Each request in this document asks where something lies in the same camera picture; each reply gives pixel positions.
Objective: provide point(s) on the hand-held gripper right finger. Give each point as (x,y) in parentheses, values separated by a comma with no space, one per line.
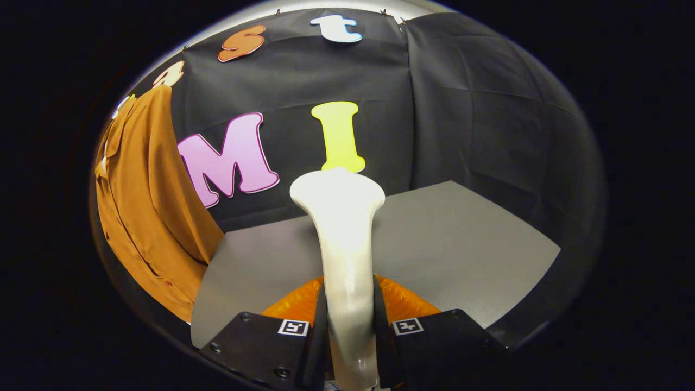
(380,339)

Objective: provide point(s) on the black backdrop cloth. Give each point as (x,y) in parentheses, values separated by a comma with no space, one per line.
(461,108)

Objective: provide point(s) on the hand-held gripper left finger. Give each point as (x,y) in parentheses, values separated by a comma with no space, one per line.
(320,339)

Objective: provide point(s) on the row of black clips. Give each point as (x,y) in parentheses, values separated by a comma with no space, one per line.
(383,12)

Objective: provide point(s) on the white plastic hanger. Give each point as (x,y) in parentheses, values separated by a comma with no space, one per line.
(121,104)

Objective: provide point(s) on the white garment steamer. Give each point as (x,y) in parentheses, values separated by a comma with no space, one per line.
(347,244)

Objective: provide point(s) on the orange-brown button shirt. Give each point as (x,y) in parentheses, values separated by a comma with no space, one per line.
(146,217)

